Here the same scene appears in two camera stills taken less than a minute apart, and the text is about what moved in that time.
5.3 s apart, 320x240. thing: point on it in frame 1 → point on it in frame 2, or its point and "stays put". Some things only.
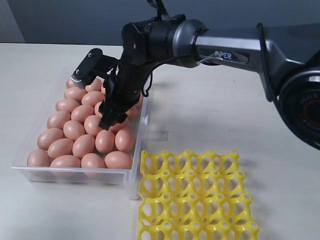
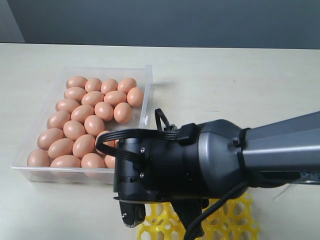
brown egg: [73, 129] stays put
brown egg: [91, 124] stays put
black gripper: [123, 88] → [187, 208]
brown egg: [92, 160] stays put
